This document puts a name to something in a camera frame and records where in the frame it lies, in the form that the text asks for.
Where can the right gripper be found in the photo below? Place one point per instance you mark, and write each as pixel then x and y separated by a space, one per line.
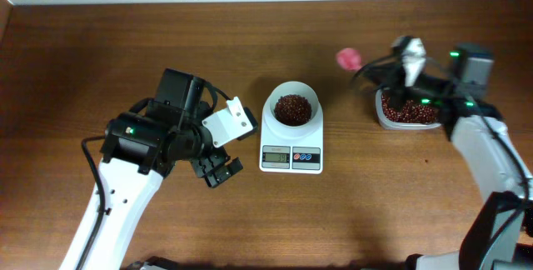
pixel 396 80

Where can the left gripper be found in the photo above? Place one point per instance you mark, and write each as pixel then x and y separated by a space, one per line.
pixel 212 178

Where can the pink measuring scoop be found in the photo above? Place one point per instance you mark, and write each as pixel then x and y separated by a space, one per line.
pixel 349 59

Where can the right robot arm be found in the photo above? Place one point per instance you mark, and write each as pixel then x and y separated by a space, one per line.
pixel 477 131

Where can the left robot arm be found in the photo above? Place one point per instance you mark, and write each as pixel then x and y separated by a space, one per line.
pixel 140 149

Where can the white digital kitchen scale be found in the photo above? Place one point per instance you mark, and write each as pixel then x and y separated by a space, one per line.
pixel 290 149

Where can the red beans in container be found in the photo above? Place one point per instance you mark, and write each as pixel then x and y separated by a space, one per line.
pixel 411 112

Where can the clear plastic bean container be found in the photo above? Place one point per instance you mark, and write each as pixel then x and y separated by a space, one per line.
pixel 386 123

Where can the red beans in bowl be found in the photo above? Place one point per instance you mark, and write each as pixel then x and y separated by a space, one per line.
pixel 293 110

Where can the white round bowl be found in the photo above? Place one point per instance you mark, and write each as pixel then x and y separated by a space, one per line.
pixel 293 87

